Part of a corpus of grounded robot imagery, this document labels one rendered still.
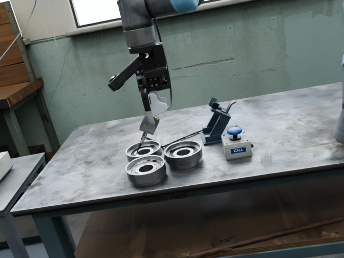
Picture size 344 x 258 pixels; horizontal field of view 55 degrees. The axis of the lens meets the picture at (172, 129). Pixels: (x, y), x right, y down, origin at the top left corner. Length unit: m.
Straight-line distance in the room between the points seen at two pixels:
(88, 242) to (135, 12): 0.73
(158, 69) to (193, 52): 1.63
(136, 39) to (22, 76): 1.87
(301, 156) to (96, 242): 0.68
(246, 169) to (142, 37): 0.41
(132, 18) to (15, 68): 1.89
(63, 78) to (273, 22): 1.59
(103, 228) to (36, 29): 1.80
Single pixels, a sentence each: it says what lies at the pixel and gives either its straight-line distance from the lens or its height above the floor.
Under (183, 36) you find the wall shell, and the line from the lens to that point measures 2.45.
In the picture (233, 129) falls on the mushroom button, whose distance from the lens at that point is 0.90.
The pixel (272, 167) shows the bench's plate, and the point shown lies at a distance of 0.85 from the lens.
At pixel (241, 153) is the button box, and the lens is 0.90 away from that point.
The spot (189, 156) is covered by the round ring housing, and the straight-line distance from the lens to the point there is 0.87.
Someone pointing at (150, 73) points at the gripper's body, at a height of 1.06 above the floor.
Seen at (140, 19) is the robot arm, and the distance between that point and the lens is 0.82.
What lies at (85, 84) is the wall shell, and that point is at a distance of 2.61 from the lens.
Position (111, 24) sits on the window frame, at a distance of 2.40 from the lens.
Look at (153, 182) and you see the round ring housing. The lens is 0.85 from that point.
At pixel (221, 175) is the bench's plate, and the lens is 0.84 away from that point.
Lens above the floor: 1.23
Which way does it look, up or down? 21 degrees down
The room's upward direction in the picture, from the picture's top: 11 degrees counter-clockwise
